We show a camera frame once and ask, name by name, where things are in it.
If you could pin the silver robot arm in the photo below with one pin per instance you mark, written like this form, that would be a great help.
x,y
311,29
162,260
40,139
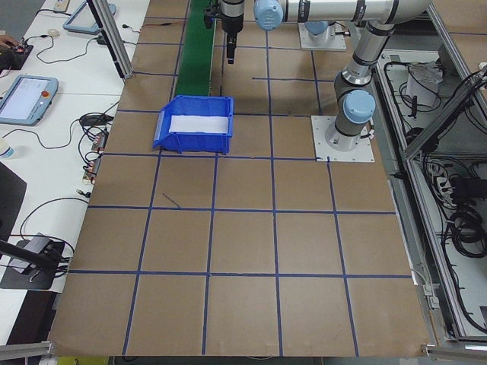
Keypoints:
x,y
317,30
361,76

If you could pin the white power strip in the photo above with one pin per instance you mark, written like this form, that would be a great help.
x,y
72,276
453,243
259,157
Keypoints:
x,y
444,188

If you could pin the grey teach pendant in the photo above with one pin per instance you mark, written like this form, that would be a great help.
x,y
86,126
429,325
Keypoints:
x,y
26,99
85,19

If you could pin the blue plastic storage bin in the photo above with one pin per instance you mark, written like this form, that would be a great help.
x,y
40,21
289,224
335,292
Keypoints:
x,y
198,142

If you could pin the aluminium profile post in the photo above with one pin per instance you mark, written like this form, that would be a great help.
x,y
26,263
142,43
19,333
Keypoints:
x,y
112,38

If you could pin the green conveyor belt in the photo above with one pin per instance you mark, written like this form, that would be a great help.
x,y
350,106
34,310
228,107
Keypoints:
x,y
194,57

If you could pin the person's hand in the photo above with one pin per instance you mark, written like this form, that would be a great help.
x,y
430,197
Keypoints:
x,y
7,41

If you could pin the small circuit boards strip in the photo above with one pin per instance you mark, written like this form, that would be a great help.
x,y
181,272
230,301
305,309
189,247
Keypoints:
x,y
99,142

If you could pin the V-shaped metal bar frame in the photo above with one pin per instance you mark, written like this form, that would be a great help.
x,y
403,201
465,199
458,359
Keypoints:
x,y
437,123

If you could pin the black electronics box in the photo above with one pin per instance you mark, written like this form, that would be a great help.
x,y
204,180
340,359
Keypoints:
x,y
19,57

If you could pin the black monitor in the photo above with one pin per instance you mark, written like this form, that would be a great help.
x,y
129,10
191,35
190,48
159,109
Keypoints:
x,y
9,201

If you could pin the white round puck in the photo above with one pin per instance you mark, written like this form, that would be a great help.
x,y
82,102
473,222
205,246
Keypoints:
x,y
53,32

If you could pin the black power adapter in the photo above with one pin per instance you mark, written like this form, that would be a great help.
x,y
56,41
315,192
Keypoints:
x,y
93,119

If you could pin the white foam pad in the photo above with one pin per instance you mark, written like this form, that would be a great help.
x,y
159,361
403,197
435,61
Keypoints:
x,y
198,123

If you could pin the white paper cup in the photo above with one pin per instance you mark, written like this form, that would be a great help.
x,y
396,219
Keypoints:
x,y
7,150

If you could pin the black power brick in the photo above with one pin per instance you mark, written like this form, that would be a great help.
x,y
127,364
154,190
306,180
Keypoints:
x,y
468,187

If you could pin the black stand base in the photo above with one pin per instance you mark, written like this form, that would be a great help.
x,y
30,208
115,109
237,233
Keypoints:
x,y
23,279

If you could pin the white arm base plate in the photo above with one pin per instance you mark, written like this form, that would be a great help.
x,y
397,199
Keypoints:
x,y
361,154
338,45

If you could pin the white paper bag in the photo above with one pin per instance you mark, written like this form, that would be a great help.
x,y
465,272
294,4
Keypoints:
x,y
420,89

